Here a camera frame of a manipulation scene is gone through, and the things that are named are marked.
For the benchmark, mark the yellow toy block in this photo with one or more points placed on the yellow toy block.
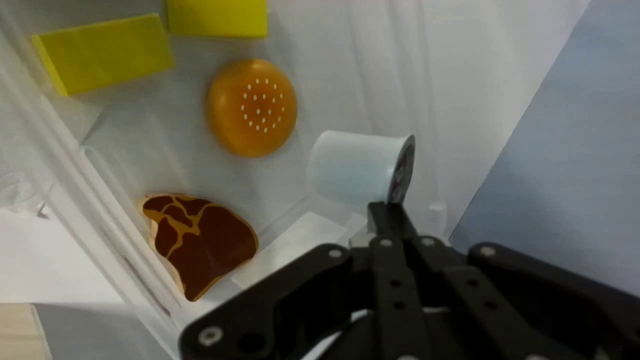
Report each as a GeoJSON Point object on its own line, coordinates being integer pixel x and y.
{"type": "Point", "coordinates": [107, 54]}
{"type": "Point", "coordinates": [217, 16]}

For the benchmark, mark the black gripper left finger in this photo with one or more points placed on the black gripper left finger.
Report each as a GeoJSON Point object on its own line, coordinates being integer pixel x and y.
{"type": "Point", "coordinates": [393, 301]}

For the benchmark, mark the orange toy burger bun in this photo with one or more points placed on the orange toy burger bun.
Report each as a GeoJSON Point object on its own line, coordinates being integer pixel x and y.
{"type": "Point", "coordinates": [253, 109]}

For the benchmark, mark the large clear plastic storage bin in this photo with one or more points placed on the large clear plastic storage bin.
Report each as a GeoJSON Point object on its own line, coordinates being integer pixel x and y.
{"type": "Point", "coordinates": [400, 72]}

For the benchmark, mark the light blue plastic cup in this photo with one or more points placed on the light blue plastic cup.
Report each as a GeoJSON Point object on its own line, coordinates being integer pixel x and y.
{"type": "Point", "coordinates": [353, 171]}

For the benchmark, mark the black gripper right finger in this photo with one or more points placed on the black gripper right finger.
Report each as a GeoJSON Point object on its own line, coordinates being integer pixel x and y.
{"type": "Point", "coordinates": [532, 312]}

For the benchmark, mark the brown toy steak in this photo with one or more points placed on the brown toy steak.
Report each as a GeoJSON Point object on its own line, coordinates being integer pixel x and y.
{"type": "Point", "coordinates": [203, 247]}

